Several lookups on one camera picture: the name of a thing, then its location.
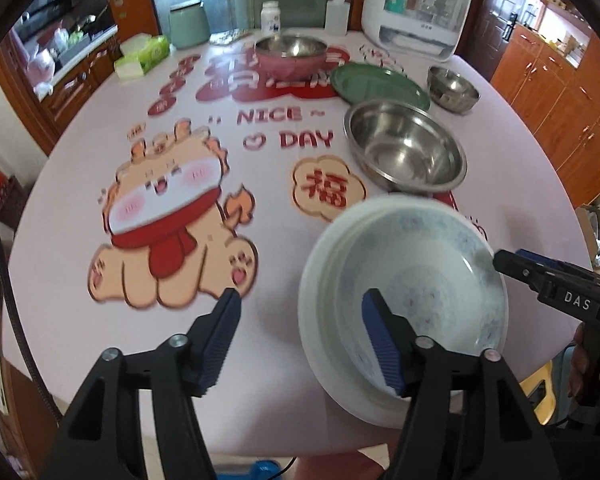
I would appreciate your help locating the white bottle steriliser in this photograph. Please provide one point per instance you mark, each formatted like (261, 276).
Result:
(377, 20)

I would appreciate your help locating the foil blister pack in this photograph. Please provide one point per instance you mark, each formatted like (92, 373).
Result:
(227, 37)

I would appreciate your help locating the dark brown entrance door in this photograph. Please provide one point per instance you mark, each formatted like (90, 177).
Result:
(500, 20)

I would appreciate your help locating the green plate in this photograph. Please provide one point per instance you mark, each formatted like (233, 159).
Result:
(375, 85)

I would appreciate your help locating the mint green canister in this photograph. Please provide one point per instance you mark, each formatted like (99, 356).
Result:
(189, 27)

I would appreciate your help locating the large white plate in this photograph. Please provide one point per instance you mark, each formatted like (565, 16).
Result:
(315, 350)

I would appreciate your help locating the small white floral plate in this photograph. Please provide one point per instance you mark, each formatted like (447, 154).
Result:
(430, 280)

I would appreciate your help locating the large steel bowl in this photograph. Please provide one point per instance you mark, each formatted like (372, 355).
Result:
(405, 145)

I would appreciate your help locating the small steel bowl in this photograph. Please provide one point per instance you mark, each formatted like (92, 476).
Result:
(452, 90)

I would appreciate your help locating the pink steel-lined bowl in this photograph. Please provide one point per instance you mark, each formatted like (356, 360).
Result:
(290, 67)

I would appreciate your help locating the wooden lower kitchen cabinet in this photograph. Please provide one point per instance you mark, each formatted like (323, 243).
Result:
(75, 85)

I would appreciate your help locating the wooden display shelf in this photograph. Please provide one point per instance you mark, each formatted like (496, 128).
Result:
(555, 25)

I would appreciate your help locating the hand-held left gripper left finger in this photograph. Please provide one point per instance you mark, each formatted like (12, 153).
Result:
(220, 345)

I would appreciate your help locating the yellow stool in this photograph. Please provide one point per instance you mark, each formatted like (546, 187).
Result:
(537, 390)

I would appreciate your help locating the white pill bottle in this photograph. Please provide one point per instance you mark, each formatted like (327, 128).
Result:
(271, 20)

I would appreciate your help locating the green tissue pack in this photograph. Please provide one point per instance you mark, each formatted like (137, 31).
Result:
(150, 52)

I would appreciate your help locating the pink kettle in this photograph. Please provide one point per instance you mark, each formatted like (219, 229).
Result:
(41, 70)

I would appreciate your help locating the tall wooden cabinet wall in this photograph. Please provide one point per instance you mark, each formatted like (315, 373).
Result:
(555, 105)

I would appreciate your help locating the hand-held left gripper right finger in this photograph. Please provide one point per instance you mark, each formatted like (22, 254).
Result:
(382, 345)

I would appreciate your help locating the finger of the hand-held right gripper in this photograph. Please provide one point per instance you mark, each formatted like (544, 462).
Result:
(545, 260)
(520, 272)

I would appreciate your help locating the clear squeeze bottle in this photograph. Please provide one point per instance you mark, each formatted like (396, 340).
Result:
(337, 17)

